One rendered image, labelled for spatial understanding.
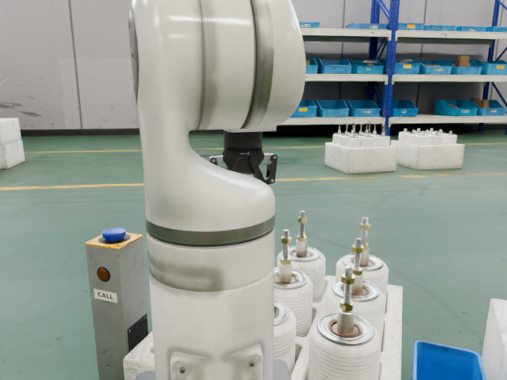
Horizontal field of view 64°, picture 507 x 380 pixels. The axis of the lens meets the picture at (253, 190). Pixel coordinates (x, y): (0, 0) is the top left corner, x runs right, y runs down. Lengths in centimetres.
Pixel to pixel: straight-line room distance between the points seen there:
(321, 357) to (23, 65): 585
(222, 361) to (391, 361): 42
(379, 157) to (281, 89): 284
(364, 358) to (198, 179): 39
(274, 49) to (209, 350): 19
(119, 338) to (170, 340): 50
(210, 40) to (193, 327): 18
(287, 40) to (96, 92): 570
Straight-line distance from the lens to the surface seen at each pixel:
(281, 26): 25
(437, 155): 334
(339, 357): 56
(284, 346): 60
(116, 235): 73
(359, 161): 300
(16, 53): 621
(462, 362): 87
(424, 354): 86
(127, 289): 75
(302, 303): 70
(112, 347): 81
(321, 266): 80
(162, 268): 27
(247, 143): 76
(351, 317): 58
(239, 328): 28
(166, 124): 23
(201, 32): 24
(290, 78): 25
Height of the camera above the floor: 56
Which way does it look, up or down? 14 degrees down
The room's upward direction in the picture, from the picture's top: straight up
